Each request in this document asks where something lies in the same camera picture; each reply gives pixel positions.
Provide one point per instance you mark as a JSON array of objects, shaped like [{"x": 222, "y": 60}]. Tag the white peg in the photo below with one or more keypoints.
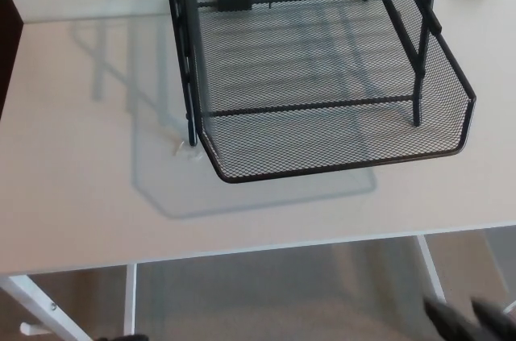
[{"x": 31, "y": 329}]

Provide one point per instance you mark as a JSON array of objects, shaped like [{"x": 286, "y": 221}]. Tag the black three-fingered right robot hand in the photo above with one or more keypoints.
[{"x": 488, "y": 327}]

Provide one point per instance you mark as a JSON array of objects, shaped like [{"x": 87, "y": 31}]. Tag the black mesh file tray layer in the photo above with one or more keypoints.
[{"x": 322, "y": 143}]

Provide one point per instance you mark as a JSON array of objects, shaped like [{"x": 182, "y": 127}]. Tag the white table leg frame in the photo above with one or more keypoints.
[
  {"x": 36, "y": 300},
  {"x": 431, "y": 268}
]

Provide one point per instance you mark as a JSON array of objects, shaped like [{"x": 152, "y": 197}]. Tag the black metal file tray frame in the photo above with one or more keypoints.
[{"x": 302, "y": 107}]

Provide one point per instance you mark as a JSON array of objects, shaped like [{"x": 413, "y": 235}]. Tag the dark brown wooden cabinet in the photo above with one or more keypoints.
[{"x": 8, "y": 34}]

